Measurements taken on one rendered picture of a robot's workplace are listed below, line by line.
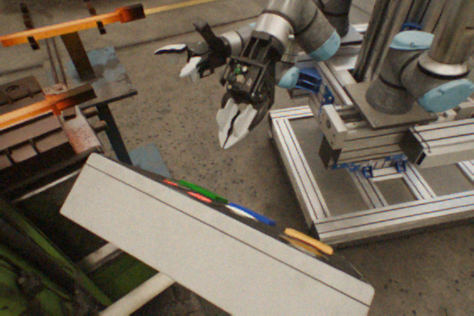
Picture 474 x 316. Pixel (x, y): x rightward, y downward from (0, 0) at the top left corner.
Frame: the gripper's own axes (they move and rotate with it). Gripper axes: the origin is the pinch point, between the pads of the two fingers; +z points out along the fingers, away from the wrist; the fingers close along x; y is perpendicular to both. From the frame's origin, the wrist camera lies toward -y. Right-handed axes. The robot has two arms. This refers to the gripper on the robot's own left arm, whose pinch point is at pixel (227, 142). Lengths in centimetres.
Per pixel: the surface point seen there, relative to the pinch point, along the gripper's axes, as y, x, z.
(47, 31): -16, -79, -15
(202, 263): 22.6, 11.7, 15.6
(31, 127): -0.1, -45.0, 13.0
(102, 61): -51, -90, -21
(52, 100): -1.7, -45.6, 5.5
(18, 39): -13, -83, -8
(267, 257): 22.6, 17.3, 12.2
